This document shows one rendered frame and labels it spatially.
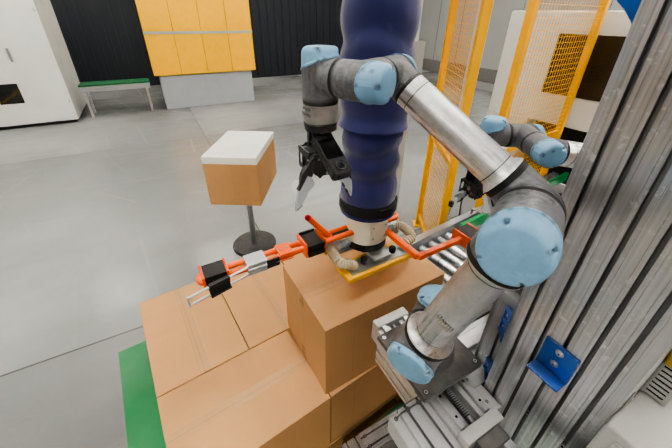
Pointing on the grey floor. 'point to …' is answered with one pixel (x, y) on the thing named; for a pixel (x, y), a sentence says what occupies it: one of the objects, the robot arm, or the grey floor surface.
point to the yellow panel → (197, 39)
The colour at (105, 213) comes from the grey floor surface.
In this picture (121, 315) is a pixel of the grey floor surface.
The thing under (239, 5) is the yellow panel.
